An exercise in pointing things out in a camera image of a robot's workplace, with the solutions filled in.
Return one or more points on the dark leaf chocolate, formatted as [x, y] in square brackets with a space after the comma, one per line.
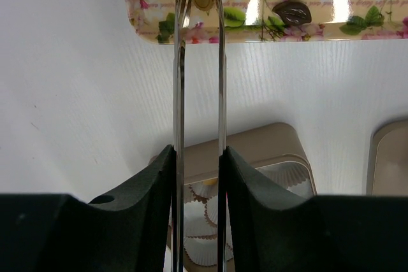
[293, 12]

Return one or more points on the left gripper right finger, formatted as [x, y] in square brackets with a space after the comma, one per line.
[321, 233]

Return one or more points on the metal tongs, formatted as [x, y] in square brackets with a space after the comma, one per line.
[182, 14]

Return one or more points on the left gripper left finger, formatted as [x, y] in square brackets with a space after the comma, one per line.
[124, 229]

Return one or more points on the gold tin box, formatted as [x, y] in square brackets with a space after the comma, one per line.
[267, 162]

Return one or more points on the floral tray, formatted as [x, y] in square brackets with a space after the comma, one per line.
[254, 20]

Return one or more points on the gold tin lid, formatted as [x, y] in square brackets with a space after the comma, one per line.
[387, 162]

